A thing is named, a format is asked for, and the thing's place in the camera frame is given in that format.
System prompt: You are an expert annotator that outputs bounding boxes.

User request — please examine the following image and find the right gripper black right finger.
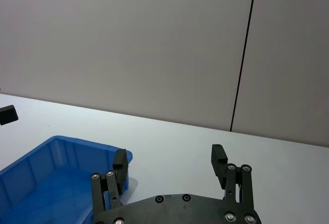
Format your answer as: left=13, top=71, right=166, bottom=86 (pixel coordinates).
left=211, top=144, right=257, bottom=211

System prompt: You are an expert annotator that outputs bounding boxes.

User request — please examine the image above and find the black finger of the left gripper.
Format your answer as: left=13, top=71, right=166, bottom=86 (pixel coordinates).
left=0, top=105, right=19, bottom=126

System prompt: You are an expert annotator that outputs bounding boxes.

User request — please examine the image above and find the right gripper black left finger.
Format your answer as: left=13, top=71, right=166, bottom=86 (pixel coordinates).
left=90, top=148, right=129, bottom=219

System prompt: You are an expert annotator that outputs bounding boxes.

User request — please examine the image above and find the blue plastic bin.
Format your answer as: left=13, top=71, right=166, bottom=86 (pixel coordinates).
left=0, top=135, right=134, bottom=224

